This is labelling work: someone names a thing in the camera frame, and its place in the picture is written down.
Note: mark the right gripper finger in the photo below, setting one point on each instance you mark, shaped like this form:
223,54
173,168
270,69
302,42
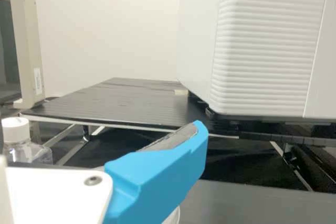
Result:
157,174

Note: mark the black platform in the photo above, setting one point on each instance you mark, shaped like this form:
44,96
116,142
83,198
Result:
262,205
118,106

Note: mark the white-capped bottle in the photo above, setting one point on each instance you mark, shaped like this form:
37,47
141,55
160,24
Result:
16,129

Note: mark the white incubator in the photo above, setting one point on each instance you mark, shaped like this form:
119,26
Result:
199,24

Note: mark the incubator door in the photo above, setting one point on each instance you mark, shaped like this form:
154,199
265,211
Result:
262,51

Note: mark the cream microscope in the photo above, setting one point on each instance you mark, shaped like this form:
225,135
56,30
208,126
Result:
26,37

